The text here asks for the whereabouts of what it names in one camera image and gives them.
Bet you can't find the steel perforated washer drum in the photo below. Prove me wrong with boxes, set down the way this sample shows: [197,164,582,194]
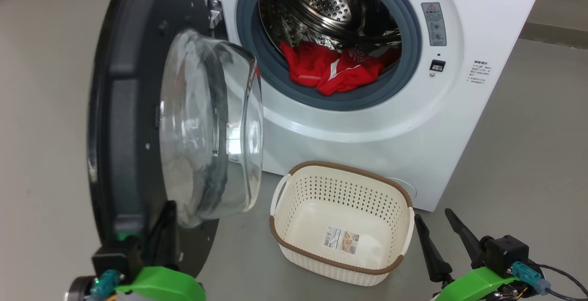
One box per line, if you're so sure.
[258,0,403,70]

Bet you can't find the cream laundry basket brown rim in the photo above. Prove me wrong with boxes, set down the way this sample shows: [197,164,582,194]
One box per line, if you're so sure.
[269,161,416,287]

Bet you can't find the teal cable connector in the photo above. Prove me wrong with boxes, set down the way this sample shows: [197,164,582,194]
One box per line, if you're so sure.
[511,261,551,295]
[89,269,121,300]

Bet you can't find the thin black cable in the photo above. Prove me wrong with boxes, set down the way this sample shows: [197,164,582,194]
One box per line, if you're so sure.
[537,264,588,301]

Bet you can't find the round white drain filter cover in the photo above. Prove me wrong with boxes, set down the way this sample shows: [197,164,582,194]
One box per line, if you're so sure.
[386,177,418,200]

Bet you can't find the grey warning label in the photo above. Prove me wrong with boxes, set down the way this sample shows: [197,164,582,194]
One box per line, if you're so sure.
[421,2,447,47]

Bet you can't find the printed product label sticker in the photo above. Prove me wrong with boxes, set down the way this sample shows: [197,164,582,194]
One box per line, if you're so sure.
[322,226,360,255]

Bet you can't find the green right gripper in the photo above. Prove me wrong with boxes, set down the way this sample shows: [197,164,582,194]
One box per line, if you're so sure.
[414,208,543,301]

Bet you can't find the black round glass washer door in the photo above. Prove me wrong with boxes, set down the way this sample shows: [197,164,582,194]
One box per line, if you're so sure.
[87,0,265,279]

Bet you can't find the red and white garment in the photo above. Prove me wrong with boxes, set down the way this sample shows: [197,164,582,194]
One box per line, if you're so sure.
[279,40,401,97]

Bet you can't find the metal door hinge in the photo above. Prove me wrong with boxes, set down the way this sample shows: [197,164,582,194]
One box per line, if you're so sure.
[206,0,226,31]

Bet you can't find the white washing machine body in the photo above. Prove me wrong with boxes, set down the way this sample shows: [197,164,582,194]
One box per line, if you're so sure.
[181,0,550,212]

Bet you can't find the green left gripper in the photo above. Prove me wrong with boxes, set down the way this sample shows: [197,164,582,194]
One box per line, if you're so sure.
[115,200,206,301]

